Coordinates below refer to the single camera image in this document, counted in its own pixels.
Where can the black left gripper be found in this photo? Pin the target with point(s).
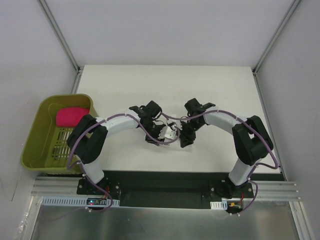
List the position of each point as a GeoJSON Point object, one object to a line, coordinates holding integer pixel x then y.
{"type": "Point", "coordinates": [155, 135]}

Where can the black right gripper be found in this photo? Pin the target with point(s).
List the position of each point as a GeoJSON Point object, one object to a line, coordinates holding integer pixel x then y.
{"type": "Point", "coordinates": [187, 136]}

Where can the white t shirt red print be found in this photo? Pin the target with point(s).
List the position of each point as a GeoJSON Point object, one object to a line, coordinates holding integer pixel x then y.
{"type": "Point", "coordinates": [176, 146]}

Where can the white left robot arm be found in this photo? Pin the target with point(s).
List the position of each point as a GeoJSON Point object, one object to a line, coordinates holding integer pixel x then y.
{"type": "Point", "coordinates": [88, 137]}

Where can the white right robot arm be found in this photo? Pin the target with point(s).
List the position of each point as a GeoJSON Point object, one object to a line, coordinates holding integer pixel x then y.
{"type": "Point", "coordinates": [251, 139]}

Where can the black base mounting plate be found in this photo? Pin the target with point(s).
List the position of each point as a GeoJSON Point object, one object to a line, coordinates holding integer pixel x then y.
{"type": "Point", "coordinates": [178, 190]}

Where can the rolled pink t shirt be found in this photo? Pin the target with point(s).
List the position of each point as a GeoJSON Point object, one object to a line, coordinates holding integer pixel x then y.
{"type": "Point", "coordinates": [69, 117]}

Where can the olive green plastic basket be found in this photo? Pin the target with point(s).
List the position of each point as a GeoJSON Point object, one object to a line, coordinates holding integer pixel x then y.
{"type": "Point", "coordinates": [46, 150]}

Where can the right white cable duct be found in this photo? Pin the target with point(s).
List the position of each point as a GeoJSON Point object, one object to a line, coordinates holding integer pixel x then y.
{"type": "Point", "coordinates": [219, 205]}

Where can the white cable duct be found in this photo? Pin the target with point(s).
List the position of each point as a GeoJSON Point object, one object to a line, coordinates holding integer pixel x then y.
{"type": "Point", "coordinates": [67, 201]}
{"type": "Point", "coordinates": [219, 205]}

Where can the left white cable duct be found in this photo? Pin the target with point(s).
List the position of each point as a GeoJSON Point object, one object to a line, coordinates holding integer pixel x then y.
{"type": "Point", "coordinates": [67, 201]}

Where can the right aluminium frame post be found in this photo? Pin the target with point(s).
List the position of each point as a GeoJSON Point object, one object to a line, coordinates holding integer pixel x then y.
{"type": "Point", "coordinates": [276, 35]}

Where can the aluminium frame post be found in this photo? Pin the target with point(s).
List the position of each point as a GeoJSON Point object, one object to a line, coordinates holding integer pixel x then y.
{"type": "Point", "coordinates": [276, 35]}
{"type": "Point", "coordinates": [59, 34]}

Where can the left aluminium frame post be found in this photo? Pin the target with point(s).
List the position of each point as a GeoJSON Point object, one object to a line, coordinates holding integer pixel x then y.
{"type": "Point", "coordinates": [59, 34]}

